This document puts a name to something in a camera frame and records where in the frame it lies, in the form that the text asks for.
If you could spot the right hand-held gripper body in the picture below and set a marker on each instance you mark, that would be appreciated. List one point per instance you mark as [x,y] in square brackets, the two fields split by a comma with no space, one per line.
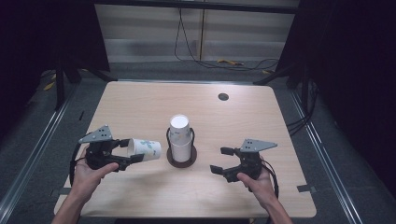
[249,165]

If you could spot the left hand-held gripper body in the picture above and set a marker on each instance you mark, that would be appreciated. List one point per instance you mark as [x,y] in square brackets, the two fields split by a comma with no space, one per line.
[99,154]

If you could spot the printed paper cup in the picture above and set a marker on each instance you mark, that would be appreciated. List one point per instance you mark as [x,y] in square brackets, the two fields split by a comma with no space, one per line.
[145,149]

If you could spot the dark round cup holder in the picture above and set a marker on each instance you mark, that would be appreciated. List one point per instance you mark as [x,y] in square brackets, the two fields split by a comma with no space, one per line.
[182,164]

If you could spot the stack of white paper cups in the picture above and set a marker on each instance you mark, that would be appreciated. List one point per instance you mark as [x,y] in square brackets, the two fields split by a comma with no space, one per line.
[180,140]

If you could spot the person's right hand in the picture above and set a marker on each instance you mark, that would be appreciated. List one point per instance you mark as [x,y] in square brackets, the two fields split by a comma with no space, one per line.
[258,188]

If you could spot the person's left hand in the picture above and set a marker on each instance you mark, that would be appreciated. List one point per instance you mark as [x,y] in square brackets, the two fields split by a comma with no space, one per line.
[85,180]

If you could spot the grey tape piece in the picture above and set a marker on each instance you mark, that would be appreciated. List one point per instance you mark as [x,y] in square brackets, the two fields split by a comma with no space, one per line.
[60,191]
[306,188]

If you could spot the dark round table grommet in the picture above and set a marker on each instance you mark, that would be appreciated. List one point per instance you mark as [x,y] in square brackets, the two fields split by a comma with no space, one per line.
[223,96]

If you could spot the black metal stand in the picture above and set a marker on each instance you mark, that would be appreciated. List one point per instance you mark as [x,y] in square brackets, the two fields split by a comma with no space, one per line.
[59,84]
[280,74]

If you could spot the black curtain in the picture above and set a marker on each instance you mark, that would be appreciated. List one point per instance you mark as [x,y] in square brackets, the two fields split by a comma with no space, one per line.
[348,77]
[46,37]

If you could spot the black overhead bar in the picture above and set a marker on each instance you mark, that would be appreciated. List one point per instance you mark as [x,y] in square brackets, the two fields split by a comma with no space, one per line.
[196,5]

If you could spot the metal floor rail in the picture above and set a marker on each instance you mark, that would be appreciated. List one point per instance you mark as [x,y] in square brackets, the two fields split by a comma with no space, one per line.
[323,155]
[34,152]

